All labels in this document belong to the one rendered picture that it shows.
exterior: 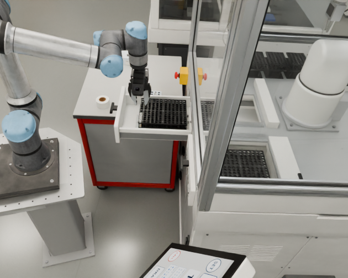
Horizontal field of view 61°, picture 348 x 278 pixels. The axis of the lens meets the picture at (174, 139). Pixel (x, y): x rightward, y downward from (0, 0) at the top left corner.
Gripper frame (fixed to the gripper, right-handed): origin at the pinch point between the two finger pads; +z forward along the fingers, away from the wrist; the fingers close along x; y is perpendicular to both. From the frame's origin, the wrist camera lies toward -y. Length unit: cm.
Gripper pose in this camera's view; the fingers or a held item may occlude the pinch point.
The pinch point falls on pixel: (140, 103)
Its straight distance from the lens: 133.5
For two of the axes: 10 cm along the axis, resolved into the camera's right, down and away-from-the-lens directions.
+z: -0.3, 6.8, 7.3
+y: 0.0, -7.3, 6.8
